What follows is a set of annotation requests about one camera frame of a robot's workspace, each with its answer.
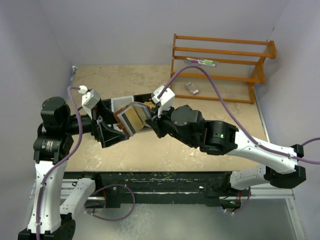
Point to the brown leather card holder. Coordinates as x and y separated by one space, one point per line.
143 110

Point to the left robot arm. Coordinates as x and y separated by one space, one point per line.
50 219

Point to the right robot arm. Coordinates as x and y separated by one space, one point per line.
277 164

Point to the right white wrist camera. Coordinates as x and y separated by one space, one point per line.
163 102

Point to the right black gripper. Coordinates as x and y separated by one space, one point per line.
157 125

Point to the black right bin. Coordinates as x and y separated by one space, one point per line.
142 98

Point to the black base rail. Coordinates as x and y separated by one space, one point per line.
210 188

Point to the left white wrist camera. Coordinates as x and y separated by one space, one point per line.
89 99

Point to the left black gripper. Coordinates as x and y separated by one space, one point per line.
107 136

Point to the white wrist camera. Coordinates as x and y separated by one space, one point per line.
163 102
89 99

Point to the orange wooden rack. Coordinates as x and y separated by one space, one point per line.
257 76

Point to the gold credit card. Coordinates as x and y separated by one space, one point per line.
129 121

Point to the coloured markers on rack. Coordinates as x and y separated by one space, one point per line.
205 62

